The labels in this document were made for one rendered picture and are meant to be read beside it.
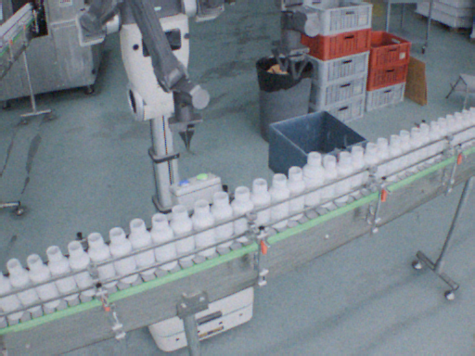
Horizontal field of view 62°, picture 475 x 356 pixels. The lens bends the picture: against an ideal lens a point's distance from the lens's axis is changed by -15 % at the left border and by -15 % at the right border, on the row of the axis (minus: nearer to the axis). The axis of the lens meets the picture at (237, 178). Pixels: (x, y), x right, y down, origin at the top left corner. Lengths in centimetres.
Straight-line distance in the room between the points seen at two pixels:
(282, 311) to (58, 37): 348
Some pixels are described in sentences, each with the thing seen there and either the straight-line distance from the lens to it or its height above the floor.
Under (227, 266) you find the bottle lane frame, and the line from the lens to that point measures 131.
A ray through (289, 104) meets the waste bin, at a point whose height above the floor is 39.
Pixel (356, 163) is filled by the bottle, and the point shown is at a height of 113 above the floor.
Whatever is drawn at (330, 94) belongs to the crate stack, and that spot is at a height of 35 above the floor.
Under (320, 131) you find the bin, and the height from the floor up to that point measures 84.
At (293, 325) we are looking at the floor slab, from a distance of 236.
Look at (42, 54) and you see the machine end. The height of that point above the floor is 57.
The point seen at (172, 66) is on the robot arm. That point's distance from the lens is 127.
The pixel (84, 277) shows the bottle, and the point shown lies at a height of 108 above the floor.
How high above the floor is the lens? 190
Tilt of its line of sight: 35 degrees down
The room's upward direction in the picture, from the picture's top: 1 degrees counter-clockwise
